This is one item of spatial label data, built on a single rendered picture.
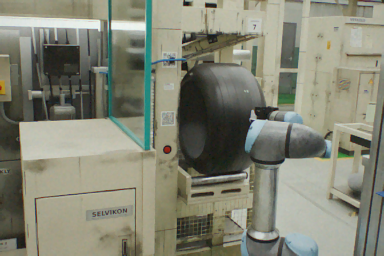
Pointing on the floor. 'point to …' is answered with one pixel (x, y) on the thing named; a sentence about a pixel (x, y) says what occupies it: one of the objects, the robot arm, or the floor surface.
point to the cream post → (166, 8)
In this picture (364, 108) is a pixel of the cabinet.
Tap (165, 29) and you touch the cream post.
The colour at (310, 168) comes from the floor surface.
